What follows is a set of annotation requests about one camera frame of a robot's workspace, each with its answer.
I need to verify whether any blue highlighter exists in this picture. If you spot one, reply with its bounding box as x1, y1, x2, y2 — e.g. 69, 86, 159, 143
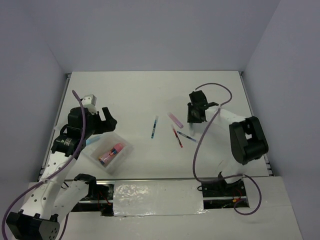
85, 136, 101, 146

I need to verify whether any green highlighter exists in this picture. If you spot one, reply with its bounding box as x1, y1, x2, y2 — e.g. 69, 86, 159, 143
189, 123, 196, 137

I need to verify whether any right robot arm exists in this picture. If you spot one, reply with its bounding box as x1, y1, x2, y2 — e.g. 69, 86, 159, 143
187, 90, 269, 196

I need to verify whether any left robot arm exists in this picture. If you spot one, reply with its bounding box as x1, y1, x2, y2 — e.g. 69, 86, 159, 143
2, 107, 117, 240

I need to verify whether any blue pen right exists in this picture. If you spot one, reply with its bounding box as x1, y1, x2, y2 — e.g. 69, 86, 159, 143
177, 131, 198, 143

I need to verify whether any blue pen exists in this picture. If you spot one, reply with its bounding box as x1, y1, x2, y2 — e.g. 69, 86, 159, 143
151, 115, 159, 139
177, 131, 198, 143

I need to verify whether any red pen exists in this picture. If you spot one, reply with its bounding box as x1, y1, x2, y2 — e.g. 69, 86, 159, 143
170, 124, 183, 148

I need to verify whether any clear plastic container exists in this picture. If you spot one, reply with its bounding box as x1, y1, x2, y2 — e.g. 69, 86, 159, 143
78, 132, 134, 176

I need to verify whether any pink highlighter in container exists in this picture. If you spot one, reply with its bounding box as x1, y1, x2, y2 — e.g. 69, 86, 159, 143
109, 143, 125, 157

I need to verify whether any blue pen left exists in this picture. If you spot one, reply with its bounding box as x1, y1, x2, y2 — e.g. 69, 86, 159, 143
151, 115, 159, 139

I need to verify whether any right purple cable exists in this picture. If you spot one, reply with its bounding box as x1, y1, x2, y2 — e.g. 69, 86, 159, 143
192, 82, 262, 216

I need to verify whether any purple cable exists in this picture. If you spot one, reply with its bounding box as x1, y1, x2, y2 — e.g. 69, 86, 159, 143
192, 82, 262, 216
1, 89, 88, 240

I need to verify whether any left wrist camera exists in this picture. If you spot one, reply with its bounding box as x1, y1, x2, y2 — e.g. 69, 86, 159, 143
81, 94, 97, 114

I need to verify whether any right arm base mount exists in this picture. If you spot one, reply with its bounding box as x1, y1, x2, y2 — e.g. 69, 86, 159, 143
197, 180, 249, 210

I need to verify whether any right table rail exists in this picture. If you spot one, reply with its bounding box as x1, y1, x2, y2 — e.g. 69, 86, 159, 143
238, 71, 274, 176

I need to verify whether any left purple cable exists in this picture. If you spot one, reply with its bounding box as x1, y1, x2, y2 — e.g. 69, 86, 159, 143
1, 89, 88, 240

